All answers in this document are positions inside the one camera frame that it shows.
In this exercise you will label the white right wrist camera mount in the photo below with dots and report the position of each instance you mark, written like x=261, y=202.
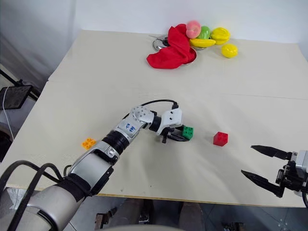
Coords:
x=302, y=161

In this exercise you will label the dark rounded shape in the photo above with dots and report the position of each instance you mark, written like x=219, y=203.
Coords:
x=192, y=216

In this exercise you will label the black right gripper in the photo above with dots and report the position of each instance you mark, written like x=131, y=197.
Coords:
x=292, y=179

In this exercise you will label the yellow toy starfruit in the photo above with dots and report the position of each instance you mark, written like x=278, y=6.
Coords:
x=221, y=35

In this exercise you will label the green toy fruit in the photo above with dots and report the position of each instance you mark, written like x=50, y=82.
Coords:
x=204, y=33

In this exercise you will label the green toy brick cube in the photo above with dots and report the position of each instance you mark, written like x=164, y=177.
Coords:
x=188, y=132

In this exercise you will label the black stand bar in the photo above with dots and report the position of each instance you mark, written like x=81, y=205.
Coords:
x=9, y=80

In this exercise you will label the orange toy brick cube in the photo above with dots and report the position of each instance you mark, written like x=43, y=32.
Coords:
x=88, y=143

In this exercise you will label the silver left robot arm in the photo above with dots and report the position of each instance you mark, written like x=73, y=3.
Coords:
x=96, y=163

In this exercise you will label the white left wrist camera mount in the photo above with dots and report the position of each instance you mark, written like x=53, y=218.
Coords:
x=171, y=118

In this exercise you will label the yellow toy lemon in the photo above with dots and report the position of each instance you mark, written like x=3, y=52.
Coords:
x=229, y=51

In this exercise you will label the red toy brick cube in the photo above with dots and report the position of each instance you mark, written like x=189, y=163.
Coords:
x=220, y=139

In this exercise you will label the pink toy peach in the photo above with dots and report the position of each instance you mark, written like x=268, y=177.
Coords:
x=194, y=29

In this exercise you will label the yellow toy banana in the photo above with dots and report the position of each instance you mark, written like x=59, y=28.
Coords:
x=202, y=42

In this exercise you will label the black flat panel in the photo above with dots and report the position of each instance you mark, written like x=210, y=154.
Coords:
x=15, y=97

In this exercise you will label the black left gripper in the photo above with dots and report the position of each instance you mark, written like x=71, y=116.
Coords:
x=165, y=134

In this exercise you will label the silver metal plate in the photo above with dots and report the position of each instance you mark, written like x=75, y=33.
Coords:
x=158, y=44

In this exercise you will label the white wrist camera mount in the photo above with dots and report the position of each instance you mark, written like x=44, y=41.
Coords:
x=302, y=161
x=171, y=118

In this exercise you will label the red cloth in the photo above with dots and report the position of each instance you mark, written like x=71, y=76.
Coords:
x=176, y=51

